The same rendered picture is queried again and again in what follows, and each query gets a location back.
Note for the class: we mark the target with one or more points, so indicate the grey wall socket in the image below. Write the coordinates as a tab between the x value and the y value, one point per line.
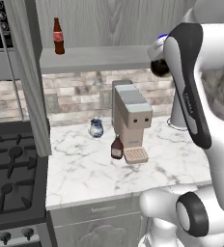
105	98
52	103

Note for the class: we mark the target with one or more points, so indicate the small dark brown bottle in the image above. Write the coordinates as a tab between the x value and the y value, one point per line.
117	149

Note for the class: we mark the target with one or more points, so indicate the grey cylinder with round base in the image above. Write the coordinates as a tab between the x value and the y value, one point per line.
178	109

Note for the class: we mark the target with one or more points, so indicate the black stove knob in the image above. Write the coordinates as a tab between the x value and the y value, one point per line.
28	233
5	237

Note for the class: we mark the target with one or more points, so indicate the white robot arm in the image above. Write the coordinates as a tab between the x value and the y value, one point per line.
220	135

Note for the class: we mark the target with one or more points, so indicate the grey drawer front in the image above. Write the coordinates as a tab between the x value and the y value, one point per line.
72	210

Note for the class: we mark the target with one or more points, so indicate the grey cabinet door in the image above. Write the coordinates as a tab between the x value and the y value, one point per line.
33	96

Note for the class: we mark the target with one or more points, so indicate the brown bottle with red label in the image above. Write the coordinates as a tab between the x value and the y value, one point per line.
59	38

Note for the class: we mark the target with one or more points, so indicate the grey base cupboard door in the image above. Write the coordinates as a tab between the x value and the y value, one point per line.
98	233

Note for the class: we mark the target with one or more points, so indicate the grey wall cabinet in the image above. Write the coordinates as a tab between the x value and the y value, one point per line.
101	59

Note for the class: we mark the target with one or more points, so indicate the beige coffee machine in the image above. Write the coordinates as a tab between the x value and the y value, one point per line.
133	112

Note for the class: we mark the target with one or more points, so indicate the black gas hob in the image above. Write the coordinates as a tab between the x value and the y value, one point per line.
14	173

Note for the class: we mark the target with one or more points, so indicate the blue and white jug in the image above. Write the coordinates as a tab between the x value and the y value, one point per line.
96	129

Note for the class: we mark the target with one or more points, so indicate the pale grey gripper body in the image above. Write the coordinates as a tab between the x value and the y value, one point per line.
157	50

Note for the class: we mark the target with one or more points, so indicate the silver stove front panel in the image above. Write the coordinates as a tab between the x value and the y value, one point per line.
17	241

